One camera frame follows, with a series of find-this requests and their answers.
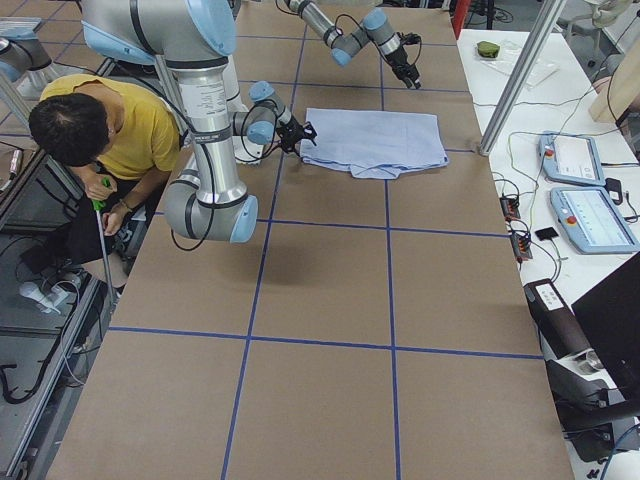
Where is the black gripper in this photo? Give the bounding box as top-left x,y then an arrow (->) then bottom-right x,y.
277,119 -> 317,152
384,47 -> 421,89

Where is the light blue striped shirt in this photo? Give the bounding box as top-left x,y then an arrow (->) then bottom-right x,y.
300,108 -> 449,180

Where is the green cloth pouch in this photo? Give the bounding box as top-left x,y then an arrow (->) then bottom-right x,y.
476,41 -> 501,59

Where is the clear plastic bag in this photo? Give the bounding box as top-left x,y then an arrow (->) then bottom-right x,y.
474,38 -> 560,90

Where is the black electronics module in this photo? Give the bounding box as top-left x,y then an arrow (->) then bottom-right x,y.
499,196 -> 521,221

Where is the upper teach pendant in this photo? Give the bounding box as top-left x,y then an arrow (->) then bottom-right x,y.
538,131 -> 605,187

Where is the teach pendant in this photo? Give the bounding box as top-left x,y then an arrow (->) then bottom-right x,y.
538,131 -> 605,187
549,187 -> 639,254

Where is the person in yellow shirt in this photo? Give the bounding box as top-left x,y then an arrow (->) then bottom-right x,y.
28,74 -> 181,292

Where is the small black pad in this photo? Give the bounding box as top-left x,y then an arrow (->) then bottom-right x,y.
534,227 -> 559,241

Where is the lower teach pendant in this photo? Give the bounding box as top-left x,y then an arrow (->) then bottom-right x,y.
549,187 -> 639,254

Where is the green tool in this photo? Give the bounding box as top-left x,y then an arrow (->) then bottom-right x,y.
91,177 -> 112,212

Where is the black label box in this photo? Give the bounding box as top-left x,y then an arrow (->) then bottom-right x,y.
523,279 -> 590,358

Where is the black monitor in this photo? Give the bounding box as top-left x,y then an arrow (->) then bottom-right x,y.
572,255 -> 639,399

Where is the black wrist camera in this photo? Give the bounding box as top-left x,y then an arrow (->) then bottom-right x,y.
398,32 -> 422,45

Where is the black camera cable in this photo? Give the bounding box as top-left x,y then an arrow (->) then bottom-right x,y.
169,99 -> 301,251
333,12 -> 422,66

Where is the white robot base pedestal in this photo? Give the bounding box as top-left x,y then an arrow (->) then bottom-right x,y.
223,55 -> 264,166

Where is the aluminium frame post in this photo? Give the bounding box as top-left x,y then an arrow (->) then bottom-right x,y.
478,0 -> 566,156

